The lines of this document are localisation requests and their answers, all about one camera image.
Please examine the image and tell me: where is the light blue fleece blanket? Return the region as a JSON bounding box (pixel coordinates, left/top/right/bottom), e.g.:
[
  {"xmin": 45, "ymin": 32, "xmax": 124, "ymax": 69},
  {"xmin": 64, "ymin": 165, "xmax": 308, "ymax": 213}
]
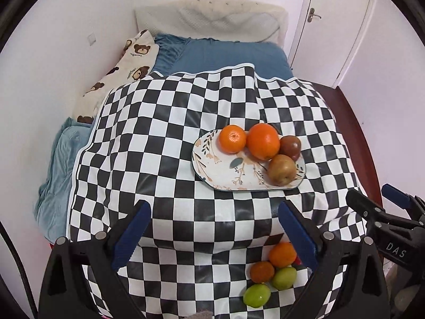
[{"xmin": 35, "ymin": 116, "xmax": 97, "ymax": 243}]

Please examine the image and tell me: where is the white door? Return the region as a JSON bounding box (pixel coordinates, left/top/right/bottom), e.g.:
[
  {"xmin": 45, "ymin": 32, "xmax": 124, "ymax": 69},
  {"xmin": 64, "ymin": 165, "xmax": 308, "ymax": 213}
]
[{"xmin": 289, "ymin": 0, "xmax": 376, "ymax": 89}]

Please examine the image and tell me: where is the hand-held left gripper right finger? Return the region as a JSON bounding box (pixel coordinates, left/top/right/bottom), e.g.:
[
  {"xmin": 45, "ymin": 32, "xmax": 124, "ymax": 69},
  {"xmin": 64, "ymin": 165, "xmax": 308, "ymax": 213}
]
[{"xmin": 278, "ymin": 200, "xmax": 390, "ymax": 319}]

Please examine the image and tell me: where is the blue bed sheet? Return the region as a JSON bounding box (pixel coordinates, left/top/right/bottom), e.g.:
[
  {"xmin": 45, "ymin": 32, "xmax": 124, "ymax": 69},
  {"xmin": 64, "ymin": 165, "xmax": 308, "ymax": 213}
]
[{"xmin": 151, "ymin": 33, "xmax": 294, "ymax": 80}]

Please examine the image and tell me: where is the floral oval plate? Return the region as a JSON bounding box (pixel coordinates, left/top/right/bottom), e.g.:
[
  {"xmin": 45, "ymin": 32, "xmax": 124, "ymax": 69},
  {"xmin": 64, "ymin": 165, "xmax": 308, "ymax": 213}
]
[{"xmin": 191, "ymin": 128, "xmax": 306, "ymax": 191}]

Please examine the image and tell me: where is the green apple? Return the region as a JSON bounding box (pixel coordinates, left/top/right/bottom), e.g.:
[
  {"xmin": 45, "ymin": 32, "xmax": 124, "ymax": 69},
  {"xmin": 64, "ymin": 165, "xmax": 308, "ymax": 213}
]
[
  {"xmin": 243, "ymin": 283, "xmax": 271, "ymax": 308},
  {"xmin": 270, "ymin": 266, "xmax": 297, "ymax": 290}
]

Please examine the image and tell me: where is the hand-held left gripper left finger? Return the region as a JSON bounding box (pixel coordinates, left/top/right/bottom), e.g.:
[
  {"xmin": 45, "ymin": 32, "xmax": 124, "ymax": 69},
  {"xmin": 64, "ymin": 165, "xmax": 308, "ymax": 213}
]
[{"xmin": 38, "ymin": 199, "xmax": 152, "ymax": 319}]

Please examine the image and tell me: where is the dark orange mandarin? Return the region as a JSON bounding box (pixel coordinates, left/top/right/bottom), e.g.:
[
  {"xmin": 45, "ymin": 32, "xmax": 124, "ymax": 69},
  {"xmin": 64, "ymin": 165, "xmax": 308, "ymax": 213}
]
[{"xmin": 250, "ymin": 261, "xmax": 275, "ymax": 284}]

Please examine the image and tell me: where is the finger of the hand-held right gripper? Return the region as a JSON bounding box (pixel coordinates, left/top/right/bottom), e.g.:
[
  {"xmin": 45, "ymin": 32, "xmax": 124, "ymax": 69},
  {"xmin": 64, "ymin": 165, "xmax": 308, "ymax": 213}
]
[
  {"xmin": 346, "ymin": 189, "xmax": 388, "ymax": 230},
  {"xmin": 381, "ymin": 183, "xmax": 425, "ymax": 220}
]

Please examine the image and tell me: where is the beige padded headboard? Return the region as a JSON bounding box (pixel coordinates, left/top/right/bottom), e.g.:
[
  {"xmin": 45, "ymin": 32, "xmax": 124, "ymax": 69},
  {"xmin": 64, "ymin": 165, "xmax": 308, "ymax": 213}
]
[{"xmin": 134, "ymin": 0, "xmax": 289, "ymax": 45}]

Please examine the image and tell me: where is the bear print pillow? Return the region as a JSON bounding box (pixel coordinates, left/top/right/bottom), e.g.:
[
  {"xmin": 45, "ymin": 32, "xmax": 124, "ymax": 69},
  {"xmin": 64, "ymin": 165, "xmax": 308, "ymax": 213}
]
[{"xmin": 73, "ymin": 30, "xmax": 160, "ymax": 125}]

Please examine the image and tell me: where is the dark red apple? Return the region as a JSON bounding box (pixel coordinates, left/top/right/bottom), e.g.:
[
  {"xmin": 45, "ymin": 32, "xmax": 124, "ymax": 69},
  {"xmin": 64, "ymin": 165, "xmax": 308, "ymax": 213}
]
[{"xmin": 279, "ymin": 135, "xmax": 302, "ymax": 161}]

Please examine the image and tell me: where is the medium orange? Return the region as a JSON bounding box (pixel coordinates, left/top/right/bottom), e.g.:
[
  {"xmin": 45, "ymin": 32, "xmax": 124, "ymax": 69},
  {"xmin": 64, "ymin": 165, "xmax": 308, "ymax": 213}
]
[{"xmin": 268, "ymin": 242, "xmax": 298, "ymax": 268}]

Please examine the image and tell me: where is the bright mandarin orange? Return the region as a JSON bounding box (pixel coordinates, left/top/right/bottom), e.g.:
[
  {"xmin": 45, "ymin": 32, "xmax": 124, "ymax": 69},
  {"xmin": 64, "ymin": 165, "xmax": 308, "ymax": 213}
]
[{"xmin": 218, "ymin": 125, "xmax": 248, "ymax": 154}]

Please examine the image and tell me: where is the yellow red apple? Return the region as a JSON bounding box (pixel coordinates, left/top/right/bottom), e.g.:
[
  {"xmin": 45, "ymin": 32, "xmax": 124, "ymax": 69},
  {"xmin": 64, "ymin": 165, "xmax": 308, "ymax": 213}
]
[{"xmin": 267, "ymin": 154, "xmax": 297, "ymax": 187}]

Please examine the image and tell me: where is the black white checkered cloth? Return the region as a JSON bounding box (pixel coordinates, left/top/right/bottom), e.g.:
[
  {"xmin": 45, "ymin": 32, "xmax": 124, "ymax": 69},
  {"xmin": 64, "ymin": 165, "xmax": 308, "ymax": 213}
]
[{"xmin": 66, "ymin": 63, "xmax": 379, "ymax": 319}]

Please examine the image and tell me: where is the large orange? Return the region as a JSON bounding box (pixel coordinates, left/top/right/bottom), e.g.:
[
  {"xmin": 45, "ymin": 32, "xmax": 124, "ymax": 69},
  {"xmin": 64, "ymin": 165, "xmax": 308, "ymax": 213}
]
[{"xmin": 246, "ymin": 123, "xmax": 280, "ymax": 161}]

